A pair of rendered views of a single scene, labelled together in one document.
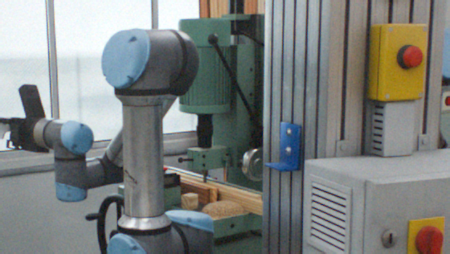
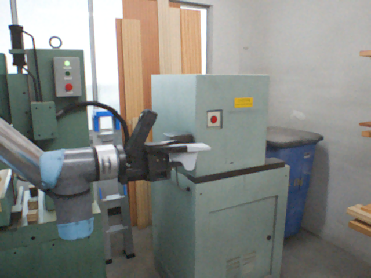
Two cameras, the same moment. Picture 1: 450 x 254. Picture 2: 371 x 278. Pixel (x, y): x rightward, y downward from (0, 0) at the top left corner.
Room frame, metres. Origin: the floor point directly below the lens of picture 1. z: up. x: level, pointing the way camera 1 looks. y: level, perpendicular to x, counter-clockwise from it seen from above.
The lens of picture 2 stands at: (1.20, -1.08, 1.40)
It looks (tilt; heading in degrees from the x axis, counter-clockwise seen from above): 12 degrees down; 8
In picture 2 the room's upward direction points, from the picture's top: straight up
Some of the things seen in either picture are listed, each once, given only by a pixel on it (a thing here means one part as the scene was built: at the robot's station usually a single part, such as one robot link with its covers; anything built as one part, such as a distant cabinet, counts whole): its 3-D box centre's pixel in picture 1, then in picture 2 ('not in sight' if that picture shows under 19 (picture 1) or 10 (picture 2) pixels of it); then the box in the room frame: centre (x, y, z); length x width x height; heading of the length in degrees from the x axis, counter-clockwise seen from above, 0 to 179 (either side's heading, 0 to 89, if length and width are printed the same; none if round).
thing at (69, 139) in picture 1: (69, 137); not in sight; (1.60, 0.29, 1.21); 0.11 x 0.08 x 0.09; 46
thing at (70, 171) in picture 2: not in sight; (69, 168); (1.74, -0.75, 1.21); 0.11 x 0.08 x 0.09; 125
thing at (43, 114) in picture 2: not in sight; (44, 120); (2.30, -0.32, 1.23); 0.09 x 0.08 x 0.15; 125
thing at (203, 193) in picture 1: (190, 190); not in sight; (2.28, 0.00, 0.93); 0.20 x 0.02 x 0.05; 35
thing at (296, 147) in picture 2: not in sight; (271, 183); (3.70, -1.45, 0.48); 0.64 x 0.54 x 0.97; 38
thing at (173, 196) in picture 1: (153, 198); not in sight; (2.22, 0.12, 0.92); 0.15 x 0.13 x 0.09; 35
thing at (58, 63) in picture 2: not in sight; (67, 77); (2.37, -0.40, 1.40); 0.10 x 0.06 x 0.16; 125
